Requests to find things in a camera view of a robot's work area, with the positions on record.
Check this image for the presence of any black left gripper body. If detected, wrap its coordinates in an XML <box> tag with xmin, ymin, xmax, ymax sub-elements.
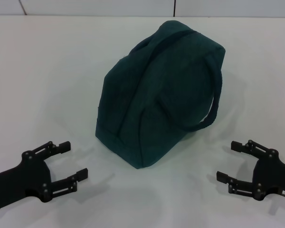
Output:
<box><xmin>0</xmin><ymin>151</ymin><xmax>52</xmax><ymax>202</ymax></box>

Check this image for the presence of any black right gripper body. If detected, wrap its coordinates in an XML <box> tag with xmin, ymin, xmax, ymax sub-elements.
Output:
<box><xmin>252</xmin><ymin>149</ymin><xmax>285</xmax><ymax>202</ymax></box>

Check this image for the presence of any dark teal insulated lunch bag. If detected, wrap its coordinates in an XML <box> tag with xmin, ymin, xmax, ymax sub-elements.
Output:
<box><xmin>95</xmin><ymin>20</ymin><xmax>226</xmax><ymax>170</ymax></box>

